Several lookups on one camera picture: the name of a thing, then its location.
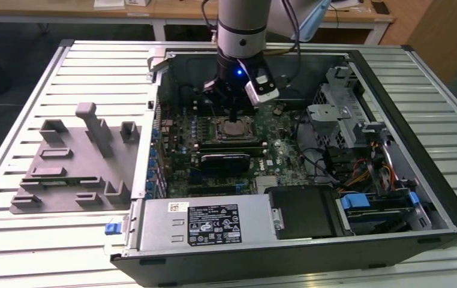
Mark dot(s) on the silver drive cage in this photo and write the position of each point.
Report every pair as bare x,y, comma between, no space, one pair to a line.
332,120

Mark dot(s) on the CPU socket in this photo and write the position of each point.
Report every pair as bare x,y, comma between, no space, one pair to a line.
215,132

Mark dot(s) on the wooden cabinet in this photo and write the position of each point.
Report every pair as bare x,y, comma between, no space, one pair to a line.
444,30

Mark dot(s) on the RAM slot white clips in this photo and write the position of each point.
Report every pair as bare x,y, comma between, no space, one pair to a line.
198,102
212,107

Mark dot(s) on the wooden desk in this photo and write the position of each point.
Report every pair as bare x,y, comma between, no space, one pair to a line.
52,12

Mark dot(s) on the green RAM stick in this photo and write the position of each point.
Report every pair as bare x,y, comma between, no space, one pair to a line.
66,181

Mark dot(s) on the small black box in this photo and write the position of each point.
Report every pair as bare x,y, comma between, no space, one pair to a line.
381,6

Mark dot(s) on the hard disk in blue carrier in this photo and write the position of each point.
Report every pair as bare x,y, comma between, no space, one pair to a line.
353,201

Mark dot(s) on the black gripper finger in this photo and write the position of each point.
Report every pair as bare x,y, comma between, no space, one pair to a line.
239,114
212,87

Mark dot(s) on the silver CPU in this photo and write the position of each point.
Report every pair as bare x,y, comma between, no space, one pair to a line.
233,130

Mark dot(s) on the silver chipset heatsink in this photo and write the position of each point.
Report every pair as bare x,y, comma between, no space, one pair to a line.
267,184

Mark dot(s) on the blue case latch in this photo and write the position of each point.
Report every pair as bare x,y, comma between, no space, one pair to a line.
112,228

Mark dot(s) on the black graphics card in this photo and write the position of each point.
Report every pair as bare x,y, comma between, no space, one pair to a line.
224,165

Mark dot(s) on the blue bay latch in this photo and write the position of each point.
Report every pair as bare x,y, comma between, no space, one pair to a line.
413,198

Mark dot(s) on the green motherboard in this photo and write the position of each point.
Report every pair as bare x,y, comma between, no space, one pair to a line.
284,168

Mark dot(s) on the black PC case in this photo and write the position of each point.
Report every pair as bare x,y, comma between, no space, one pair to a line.
252,270

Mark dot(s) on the black plastic shroud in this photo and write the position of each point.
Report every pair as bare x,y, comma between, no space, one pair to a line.
304,210

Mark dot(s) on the small white box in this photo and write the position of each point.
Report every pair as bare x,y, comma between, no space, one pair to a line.
138,2

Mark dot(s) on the silver power supply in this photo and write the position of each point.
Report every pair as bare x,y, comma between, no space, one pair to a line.
160,228

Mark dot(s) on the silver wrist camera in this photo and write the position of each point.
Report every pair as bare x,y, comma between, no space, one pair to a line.
261,87

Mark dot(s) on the RAM slot black clips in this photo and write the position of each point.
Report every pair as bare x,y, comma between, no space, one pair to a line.
212,110
202,104

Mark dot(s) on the grey parts rack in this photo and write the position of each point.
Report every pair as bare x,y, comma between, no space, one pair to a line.
76,156

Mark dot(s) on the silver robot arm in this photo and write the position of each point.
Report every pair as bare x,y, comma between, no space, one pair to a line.
240,30

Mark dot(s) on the thin locking lever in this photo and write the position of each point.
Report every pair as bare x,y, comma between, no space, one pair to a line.
215,111

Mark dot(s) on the black drive connector block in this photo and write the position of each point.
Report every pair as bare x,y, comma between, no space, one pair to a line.
337,162

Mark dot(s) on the silver coin battery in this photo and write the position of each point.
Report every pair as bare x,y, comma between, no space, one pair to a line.
277,110

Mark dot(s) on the black expansion slot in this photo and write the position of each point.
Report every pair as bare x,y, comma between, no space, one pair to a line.
212,190

